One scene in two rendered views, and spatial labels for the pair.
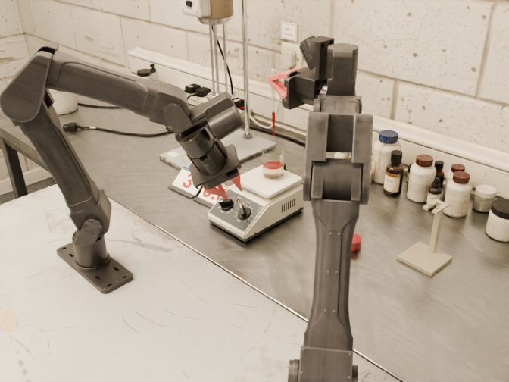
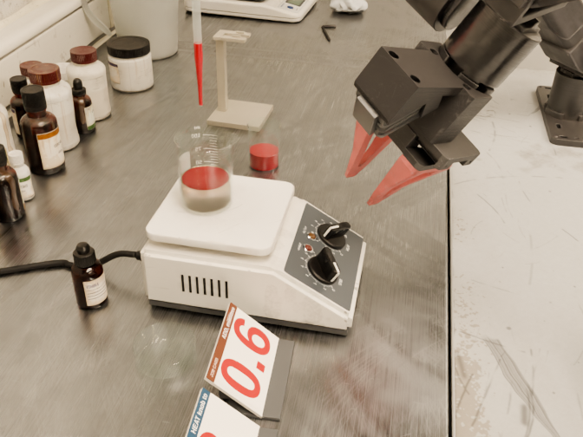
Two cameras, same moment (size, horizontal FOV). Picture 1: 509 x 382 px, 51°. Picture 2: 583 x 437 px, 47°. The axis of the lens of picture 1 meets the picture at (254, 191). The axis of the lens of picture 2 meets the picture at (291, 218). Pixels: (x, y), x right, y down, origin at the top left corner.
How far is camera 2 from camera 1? 1.46 m
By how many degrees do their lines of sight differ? 99
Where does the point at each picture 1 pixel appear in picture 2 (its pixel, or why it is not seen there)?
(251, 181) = (258, 219)
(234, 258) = (412, 253)
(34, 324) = not seen: outside the picture
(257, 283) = (437, 210)
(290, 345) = (495, 157)
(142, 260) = (561, 362)
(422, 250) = (228, 114)
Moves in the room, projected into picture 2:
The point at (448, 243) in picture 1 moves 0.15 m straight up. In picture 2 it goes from (186, 108) to (180, 10)
